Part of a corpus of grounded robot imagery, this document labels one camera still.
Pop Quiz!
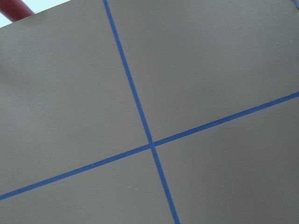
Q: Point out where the red cylinder bottle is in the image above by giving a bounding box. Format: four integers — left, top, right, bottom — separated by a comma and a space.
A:
0, 0, 35, 22

